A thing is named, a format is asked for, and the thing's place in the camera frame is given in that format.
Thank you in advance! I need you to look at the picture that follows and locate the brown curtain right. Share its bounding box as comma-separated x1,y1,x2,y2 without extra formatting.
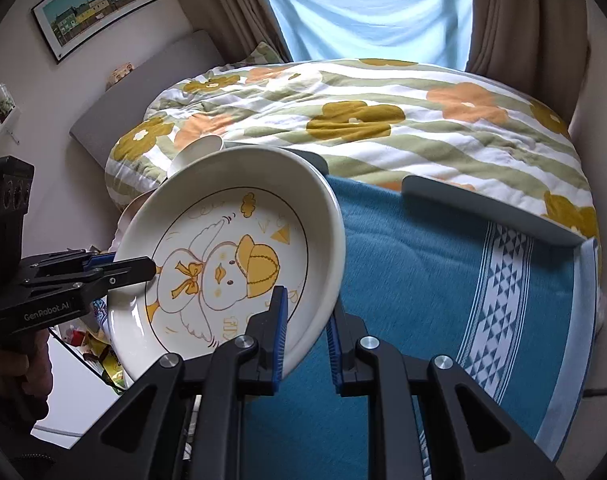
466,0,589,122

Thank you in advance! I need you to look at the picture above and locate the grey folding tray table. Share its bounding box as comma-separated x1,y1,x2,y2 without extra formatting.
276,148,585,248

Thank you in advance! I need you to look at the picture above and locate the teal blue towel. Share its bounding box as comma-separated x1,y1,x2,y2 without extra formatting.
244,177,597,479

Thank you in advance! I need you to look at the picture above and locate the small wooden toy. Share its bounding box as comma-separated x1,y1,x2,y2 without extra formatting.
106,63,135,89

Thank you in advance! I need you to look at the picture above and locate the blue sheer curtain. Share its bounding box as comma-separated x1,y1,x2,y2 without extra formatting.
268,0,473,70

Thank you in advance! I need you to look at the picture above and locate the left hand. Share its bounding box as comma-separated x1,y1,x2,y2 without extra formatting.
0,330,54,427

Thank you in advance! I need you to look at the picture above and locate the black camera box left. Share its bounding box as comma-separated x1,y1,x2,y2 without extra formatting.
0,156,34,289

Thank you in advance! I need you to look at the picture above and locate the grey headboard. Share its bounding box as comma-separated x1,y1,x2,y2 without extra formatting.
70,30,223,167

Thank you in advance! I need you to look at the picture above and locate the small duck plate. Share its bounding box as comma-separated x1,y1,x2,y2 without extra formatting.
107,145,346,380

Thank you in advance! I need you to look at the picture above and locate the brown curtain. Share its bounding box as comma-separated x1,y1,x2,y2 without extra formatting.
466,0,589,122
177,0,291,62

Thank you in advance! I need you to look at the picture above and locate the brown curtain left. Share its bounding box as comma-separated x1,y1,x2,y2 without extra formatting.
177,0,291,62

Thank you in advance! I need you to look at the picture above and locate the framed houses picture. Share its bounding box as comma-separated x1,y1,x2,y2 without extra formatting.
32,0,157,63

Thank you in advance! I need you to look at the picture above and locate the floral striped duvet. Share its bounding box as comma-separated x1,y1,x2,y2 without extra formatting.
105,58,599,238

